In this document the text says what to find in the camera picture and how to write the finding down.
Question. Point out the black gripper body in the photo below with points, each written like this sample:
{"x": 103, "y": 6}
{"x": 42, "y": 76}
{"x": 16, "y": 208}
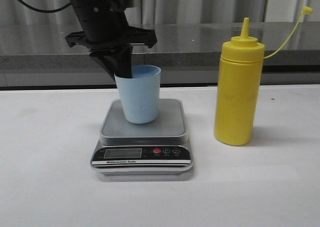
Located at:
{"x": 103, "y": 28}

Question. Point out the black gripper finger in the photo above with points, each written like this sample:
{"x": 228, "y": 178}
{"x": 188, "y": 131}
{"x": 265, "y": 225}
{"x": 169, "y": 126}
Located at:
{"x": 108, "y": 60}
{"x": 122, "y": 56}

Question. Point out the light blue plastic cup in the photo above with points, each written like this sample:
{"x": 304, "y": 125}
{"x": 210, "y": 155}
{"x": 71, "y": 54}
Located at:
{"x": 140, "y": 94}

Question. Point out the yellow squeeze bottle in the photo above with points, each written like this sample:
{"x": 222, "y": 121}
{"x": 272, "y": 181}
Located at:
{"x": 239, "y": 78}

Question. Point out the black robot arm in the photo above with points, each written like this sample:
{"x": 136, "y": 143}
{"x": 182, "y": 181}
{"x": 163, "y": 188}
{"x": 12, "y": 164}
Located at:
{"x": 116, "y": 5}

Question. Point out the silver digital kitchen scale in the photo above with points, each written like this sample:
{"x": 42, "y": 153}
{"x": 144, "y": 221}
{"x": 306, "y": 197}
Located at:
{"x": 160, "y": 147}

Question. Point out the grey curtain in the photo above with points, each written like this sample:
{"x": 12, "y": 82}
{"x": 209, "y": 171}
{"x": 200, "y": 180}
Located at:
{"x": 149, "y": 12}

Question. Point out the grey stone counter ledge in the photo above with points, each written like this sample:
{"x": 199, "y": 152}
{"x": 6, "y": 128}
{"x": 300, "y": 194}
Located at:
{"x": 37, "y": 56}

